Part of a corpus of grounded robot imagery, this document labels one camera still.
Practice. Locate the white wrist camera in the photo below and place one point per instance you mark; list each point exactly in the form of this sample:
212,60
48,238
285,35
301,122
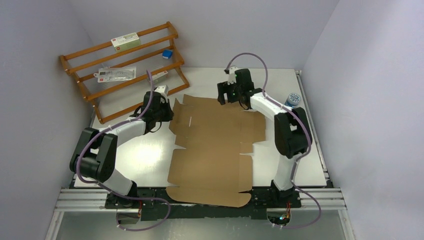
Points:
231,72
163,90

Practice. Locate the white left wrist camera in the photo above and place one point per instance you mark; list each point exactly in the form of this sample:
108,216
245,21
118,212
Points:
163,90

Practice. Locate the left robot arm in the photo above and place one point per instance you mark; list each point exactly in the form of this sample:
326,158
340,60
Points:
95,153

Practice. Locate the blue white lidded jar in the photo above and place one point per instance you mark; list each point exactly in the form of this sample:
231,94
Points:
293,100

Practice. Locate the wooden tiered rack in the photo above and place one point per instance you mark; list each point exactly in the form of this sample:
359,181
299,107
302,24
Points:
177,62

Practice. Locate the brown cardboard box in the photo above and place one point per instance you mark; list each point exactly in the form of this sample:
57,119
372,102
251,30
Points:
212,163

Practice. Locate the white green product box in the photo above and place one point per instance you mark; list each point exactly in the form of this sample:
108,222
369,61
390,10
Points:
125,42

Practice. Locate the small blue cube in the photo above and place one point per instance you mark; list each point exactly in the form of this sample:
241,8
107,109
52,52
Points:
167,54

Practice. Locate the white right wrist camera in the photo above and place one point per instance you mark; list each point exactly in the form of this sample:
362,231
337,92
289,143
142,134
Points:
231,72

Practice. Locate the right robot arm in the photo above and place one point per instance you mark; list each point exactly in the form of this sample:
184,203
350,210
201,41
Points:
292,134

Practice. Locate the clear blister pack card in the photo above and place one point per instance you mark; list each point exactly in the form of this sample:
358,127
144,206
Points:
117,74

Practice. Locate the small white grey box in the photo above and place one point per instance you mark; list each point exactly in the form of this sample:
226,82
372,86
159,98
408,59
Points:
160,77

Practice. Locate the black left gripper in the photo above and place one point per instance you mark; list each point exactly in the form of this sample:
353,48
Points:
170,113

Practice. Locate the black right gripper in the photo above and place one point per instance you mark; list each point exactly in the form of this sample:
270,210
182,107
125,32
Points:
223,88

